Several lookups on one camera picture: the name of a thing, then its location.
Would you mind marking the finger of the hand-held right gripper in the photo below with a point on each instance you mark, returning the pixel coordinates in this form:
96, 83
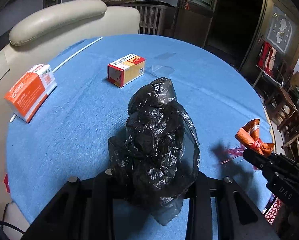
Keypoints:
255, 158

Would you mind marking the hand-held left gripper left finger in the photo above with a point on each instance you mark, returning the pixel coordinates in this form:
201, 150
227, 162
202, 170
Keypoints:
103, 192

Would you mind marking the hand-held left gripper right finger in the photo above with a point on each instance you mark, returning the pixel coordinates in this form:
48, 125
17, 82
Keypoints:
202, 197

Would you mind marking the red plastic mesh basket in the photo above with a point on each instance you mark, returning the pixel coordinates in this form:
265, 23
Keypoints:
274, 211

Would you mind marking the black plastic bag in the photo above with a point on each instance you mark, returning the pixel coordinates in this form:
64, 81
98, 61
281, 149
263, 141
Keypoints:
154, 142

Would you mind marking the small wooden table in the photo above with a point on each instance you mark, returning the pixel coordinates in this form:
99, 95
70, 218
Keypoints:
282, 100

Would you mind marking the blue tablecloth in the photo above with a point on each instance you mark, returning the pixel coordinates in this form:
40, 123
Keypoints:
89, 120

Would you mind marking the small cardboard box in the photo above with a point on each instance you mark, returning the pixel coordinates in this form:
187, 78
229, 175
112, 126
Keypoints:
297, 78

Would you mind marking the wooden chair with cloth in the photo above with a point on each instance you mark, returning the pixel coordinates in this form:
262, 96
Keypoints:
282, 72

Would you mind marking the red striped cloth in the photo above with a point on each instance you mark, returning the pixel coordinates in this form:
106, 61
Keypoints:
265, 55

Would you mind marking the red yellow carton box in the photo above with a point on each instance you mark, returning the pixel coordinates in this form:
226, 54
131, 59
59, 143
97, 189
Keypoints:
129, 70

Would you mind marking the orange white carton box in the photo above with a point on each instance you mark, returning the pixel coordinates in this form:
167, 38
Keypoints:
27, 92

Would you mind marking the clear plastic film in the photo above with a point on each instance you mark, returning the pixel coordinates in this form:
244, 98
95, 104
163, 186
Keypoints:
163, 70

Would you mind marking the wooden door with frosted glass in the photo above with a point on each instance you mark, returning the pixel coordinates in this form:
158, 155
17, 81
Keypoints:
197, 15
279, 30

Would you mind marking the white plastic straw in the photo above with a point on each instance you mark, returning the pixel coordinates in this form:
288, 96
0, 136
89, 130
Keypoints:
74, 54

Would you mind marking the red knot ornament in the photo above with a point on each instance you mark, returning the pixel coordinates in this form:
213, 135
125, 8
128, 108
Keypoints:
186, 3

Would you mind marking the wooden crib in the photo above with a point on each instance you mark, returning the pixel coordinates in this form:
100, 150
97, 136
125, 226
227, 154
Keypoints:
149, 17

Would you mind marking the beige leather sofa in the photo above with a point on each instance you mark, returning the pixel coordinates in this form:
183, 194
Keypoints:
59, 17

